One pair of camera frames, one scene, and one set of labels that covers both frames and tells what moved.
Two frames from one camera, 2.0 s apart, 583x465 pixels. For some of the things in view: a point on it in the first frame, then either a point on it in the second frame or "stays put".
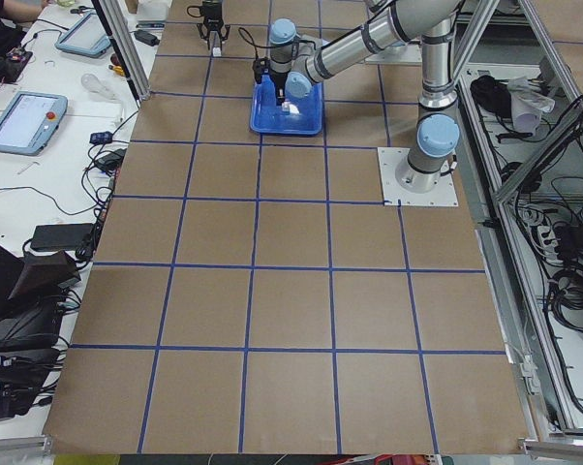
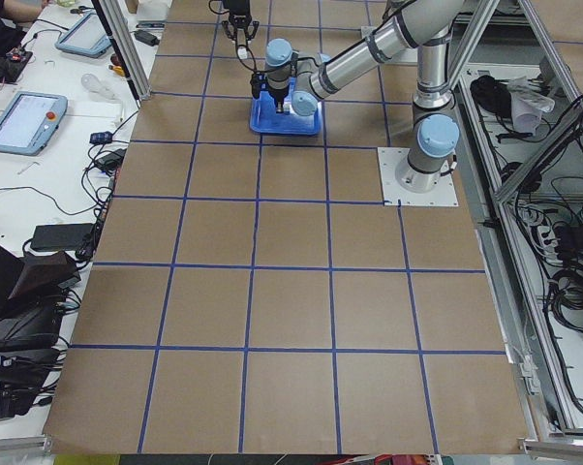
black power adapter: [147, 38] stays put
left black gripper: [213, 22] to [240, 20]
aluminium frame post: [116, 17] stays put
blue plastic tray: [268, 117] stays put
